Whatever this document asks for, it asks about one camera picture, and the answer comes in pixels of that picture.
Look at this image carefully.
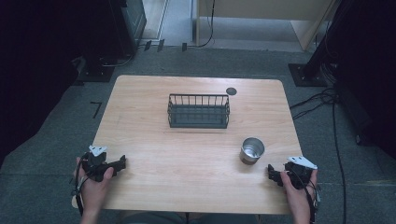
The black equipment cabinet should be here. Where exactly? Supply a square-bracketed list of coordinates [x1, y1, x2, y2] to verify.
[106, 0, 148, 58]

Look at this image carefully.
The black stand base plate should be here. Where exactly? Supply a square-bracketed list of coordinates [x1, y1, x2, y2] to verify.
[76, 55, 117, 84]
[287, 63, 329, 88]

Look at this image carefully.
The person's lap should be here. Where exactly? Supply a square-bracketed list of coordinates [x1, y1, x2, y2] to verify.
[117, 210, 260, 224]

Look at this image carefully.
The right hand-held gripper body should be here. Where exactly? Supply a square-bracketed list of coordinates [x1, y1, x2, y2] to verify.
[283, 155, 318, 190]

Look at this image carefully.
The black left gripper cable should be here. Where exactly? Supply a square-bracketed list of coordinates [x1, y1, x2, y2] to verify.
[70, 152, 92, 217]

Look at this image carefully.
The metal cup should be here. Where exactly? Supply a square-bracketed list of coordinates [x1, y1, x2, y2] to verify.
[239, 136, 266, 166]

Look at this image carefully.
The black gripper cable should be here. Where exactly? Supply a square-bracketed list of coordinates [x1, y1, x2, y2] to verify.
[70, 152, 92, 217]
[289, 168, 321, 224]

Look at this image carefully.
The black wire basket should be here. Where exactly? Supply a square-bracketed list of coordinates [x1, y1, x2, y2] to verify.
[166, 93, 232, 130]

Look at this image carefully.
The black floor cable bundle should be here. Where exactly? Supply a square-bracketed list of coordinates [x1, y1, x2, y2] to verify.
[289, 87, 348, 224]

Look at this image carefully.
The light wooden partition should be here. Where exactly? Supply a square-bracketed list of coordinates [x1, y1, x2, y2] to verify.
[195, 0, 339, 52]

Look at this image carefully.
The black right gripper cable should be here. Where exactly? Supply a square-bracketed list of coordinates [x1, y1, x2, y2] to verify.
[289, 168, 321, 224]

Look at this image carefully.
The person's left hand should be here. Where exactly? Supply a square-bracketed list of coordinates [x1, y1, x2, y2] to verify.
[75, 156, 115, 217]

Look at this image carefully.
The black hanging cable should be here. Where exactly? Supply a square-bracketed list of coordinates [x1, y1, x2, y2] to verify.
[188, 0, 217, 49]

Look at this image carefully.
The grey thin floor cable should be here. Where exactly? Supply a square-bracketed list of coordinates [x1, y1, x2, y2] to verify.
[102, 53, 135, 68]

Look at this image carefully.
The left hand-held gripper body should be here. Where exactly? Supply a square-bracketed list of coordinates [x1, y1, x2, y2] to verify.
[81, 145, 109, 183]

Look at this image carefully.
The person's right hand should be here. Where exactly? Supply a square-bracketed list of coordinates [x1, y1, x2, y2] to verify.
[279, 168, 318, 218]

